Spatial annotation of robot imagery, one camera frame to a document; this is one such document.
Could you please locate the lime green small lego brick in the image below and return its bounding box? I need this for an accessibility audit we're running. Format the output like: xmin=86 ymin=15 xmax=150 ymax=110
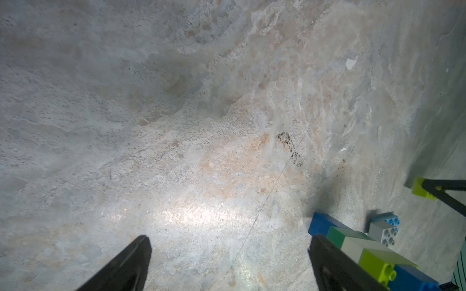
xmin=412 ymin=177 xmax=437 ymax=201

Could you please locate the lime green long lego brick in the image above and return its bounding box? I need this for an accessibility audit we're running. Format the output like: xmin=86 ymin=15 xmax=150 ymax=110
xmin=358 ymin=249 xmax=419 ymax=289

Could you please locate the grey lego plate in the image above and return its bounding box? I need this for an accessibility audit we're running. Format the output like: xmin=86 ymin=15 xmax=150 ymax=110
xmin=368 ymin=221 xmax=398 ymax=247

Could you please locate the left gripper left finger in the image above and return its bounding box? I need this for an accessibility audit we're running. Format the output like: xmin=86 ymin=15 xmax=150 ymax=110
xmin=78 ymin=235 xmax=152 ymax=291

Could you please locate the white lego brick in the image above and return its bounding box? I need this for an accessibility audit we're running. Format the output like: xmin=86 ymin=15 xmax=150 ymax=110
xmin=341 ymin=236 xmax=391 ymax=264

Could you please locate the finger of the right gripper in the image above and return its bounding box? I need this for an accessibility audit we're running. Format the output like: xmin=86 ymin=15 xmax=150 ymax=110
xmin=421 ymin=179 xmax=466 ymax=217

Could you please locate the light blue lego brick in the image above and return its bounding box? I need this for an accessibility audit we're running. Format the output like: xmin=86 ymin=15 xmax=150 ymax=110
xmin=370 ymin=213 xmax=400 ymax=227

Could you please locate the dark green lego brick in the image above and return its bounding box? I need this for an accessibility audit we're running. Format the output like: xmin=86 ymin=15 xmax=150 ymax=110
xmin=326 ymin=226 xmax=371 ymax=249

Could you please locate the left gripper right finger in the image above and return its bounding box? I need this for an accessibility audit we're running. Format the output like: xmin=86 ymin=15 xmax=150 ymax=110
xmin=308 ymin=235 xmax=386 ymax=291

